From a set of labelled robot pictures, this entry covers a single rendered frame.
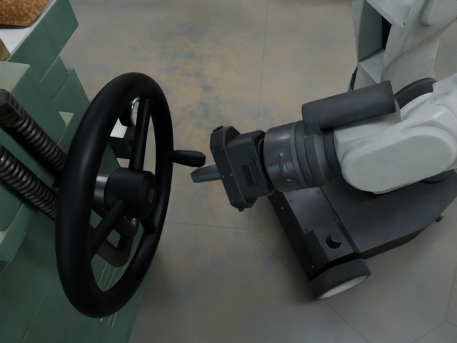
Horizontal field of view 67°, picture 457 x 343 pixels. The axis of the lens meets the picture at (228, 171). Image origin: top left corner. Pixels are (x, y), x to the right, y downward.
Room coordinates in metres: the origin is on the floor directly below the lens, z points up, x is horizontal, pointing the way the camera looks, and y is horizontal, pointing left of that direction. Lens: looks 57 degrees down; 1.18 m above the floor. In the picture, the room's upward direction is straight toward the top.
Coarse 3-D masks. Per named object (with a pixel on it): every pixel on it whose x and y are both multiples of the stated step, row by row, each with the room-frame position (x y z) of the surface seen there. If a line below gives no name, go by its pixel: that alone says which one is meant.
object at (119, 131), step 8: (120, 128) 0.48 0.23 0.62; (128, 128) 0.48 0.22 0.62; (112, 136) 0.46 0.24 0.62; (120, 136) 0.46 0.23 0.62; (128, 136) 0.47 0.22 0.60; (112, 144) 0.46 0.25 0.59; (120, 144) 0.45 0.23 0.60; (128, 144) 0.46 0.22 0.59; (120, 152) 0.46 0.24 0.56; (128, 152) 0.45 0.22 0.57
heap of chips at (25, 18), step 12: (0, 0) 0.44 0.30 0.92; (12, 0) 0.44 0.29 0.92; (24, 0) 0.45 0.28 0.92; (36, 0) 0.46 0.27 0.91; (48, 0) 0.48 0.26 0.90; (0, 12) 0.43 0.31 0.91; (12, 12) 0.43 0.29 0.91; (24, 12) 0.44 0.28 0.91; (36, 12) 0.45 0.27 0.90; (12, 24) 0.42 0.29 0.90; (24, 24) 0.42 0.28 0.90
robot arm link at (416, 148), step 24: (432, 96) 0.25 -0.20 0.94; (456, 96) 0.23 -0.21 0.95; (408, 120) 0.22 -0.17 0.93; (432, 120) 0.21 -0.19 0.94; (456, 120) 0.21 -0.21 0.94; (360, 144) 0.22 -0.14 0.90; (384, 144) 0.21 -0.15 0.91; (408, 144) 0.20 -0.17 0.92; (432, 144) 0.20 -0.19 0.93; (456, 144) 0.20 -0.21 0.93; (360, 168) 0.20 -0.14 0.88; (384, 168) 0.20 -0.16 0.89; (408, 168) 0.19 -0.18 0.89; (432, 168) 0.19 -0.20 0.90
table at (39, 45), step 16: (64, 0) 0.50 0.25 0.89; (48, 16) 0.45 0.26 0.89; (64, 16) 0.48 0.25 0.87; (0, 32) 0.41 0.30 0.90; (16, 32) 0.41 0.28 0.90; (32, 32) 0.41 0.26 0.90; (48, 32) 0.44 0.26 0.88; (64, 32) 0.47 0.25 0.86; (16, 48) 0.37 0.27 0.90; (32, 48) 0.39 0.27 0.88; (48, 48) 0.42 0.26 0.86; (32, 64) 0.38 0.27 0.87; (48, 64) 0.41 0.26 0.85; (64, 112) 0.29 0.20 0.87; (64, 144) 0.25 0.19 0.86; (48, 176) 0.21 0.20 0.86; (32, 208) 0.17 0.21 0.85; (16, 224) 0.14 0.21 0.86; (0, 240) 0.12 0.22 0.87; (16, 240) 0.13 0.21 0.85; (0, 256) 0.11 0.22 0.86
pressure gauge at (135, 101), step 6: (132, 102) 0.49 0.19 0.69; (138, 102) 0.50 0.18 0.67; (126, 108) 0.47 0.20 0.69; (132, 108) 0.47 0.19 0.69; (120, 114) 0.47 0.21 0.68; (126, 114) 0.46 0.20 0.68; (132, 114) 0.46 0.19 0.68; (120, 120) 0.46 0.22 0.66; (126, 120) 0.46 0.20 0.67; (132, 120) 0.46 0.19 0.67; (126, 126) 0.47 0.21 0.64; (132, 126) 0.46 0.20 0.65
